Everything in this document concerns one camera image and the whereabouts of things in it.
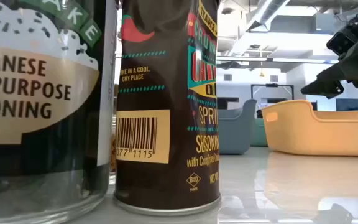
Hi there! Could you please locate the yellow-lid brown seasoning can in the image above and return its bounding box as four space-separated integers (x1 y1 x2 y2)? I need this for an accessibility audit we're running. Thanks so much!
112 0 222 217

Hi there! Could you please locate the tan-lid furikake glass jar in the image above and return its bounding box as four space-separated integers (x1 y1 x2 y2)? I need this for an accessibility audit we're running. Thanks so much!
0 0 118 224

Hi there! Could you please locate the dark computer monitor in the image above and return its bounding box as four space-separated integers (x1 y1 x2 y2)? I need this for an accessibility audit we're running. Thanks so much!
336 98 358 112

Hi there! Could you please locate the yellow plastic bin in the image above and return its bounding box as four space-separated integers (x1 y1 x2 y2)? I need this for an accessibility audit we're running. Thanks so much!
260 99 358 157

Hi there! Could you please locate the teal green plastic bin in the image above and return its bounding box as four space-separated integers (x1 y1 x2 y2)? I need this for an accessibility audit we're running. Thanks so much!
250 117 269 147

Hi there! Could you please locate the long ceiling light strip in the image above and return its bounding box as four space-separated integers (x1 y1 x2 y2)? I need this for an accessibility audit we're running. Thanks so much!
216 56 340 64

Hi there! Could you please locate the black desk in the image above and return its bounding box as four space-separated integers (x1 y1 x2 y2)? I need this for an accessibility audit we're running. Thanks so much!
218 96 240 110

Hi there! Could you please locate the slate blue plastic bin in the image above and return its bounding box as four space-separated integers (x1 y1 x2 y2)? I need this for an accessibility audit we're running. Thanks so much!
218 98 259 156

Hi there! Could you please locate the black gantry frame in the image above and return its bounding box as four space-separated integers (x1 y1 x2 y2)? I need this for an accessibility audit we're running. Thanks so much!
250 83 295 101

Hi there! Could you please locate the smooth silver ceiling duct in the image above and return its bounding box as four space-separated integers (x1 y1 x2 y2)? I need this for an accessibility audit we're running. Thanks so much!
246 0 291 32

